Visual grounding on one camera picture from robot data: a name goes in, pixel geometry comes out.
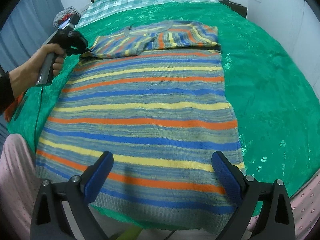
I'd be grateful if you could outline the striped knit sweater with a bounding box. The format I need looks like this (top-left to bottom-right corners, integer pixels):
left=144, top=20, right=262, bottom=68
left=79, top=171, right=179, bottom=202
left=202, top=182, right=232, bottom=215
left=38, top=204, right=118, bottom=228
left=36, top=21, right=244, bottom=234

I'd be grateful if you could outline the person's left forearm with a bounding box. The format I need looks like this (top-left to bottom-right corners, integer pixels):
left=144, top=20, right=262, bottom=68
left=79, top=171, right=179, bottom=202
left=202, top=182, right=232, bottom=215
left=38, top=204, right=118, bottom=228
left=0, top=71, right=16, bottom=117

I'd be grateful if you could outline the pile of clothes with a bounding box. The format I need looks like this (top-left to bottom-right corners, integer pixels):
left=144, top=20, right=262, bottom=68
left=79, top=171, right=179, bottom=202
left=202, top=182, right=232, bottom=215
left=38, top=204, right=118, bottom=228
left=53, top=6, right=81, bottom=29

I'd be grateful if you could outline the person's left hand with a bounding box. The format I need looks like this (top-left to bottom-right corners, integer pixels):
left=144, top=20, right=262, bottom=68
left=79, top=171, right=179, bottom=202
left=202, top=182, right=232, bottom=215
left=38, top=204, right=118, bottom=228
left=9, top=43, right=66, bottom=98

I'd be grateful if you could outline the pink pajama right leg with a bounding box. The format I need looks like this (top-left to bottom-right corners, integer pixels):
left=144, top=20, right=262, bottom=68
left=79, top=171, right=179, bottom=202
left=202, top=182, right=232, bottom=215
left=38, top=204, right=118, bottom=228
left=290, top=170, right=320, bottom=239

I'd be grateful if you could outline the pink pajama leg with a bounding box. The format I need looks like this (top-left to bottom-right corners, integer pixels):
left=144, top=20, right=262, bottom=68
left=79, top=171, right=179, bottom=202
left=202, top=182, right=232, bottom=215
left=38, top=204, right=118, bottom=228
left=1, top=134, right=42, bottom=239
left=290, top=170, right=320, bottom=239

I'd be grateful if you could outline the pink pajama left leg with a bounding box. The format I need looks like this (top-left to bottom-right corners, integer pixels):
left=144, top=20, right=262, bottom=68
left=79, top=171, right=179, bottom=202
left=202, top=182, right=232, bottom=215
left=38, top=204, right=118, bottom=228
left=1, top=134, right=42, bottom=239

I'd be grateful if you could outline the blue curtain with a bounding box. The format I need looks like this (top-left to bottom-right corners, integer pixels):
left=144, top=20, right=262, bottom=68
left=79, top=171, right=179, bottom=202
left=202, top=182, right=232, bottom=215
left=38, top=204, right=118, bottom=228
left=1, top=0, right=63, bottom=72

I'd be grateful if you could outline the orange folded garment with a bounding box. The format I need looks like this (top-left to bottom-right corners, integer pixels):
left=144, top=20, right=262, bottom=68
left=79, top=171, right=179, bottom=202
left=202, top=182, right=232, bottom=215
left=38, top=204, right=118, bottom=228
left=4, top=93, right=25, bottom=122

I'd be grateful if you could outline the green bed cover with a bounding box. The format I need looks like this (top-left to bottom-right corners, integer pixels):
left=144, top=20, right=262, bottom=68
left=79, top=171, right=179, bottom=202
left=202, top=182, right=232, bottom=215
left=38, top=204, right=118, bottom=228
left=8, top=2, right=319, bottom=195

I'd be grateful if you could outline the dark nightstand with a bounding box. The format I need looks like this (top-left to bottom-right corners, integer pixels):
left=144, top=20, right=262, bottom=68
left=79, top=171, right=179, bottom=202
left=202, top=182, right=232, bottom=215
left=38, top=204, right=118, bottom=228
left=219, top=0, right=247, bottom=18

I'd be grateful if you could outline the white wardrobe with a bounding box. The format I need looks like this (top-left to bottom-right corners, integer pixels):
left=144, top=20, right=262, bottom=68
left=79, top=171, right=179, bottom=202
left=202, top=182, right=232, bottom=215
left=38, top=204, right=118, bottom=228
left=247, top=0, right=319, bottom=93

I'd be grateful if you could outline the black cable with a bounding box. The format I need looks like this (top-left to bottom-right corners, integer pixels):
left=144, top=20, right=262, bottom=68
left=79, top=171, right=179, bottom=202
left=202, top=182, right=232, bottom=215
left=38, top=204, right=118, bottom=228
left=32, top=86, right=45, bottom=153

